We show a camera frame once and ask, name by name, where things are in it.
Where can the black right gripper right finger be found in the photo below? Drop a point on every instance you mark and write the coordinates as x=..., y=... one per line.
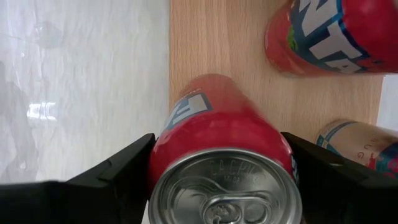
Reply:
x=348, y=199

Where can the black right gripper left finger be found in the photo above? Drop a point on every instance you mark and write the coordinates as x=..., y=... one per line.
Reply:
x=77, y=202

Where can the blue silver Red Bull can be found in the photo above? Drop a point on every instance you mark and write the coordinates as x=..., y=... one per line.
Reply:
x=354, y=143

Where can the wooden board tray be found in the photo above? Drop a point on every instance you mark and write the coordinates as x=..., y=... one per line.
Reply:
x=224, y=40

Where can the red Fanta can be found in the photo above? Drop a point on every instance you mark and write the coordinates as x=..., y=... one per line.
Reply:
x=224, y=133
x=329, y=37

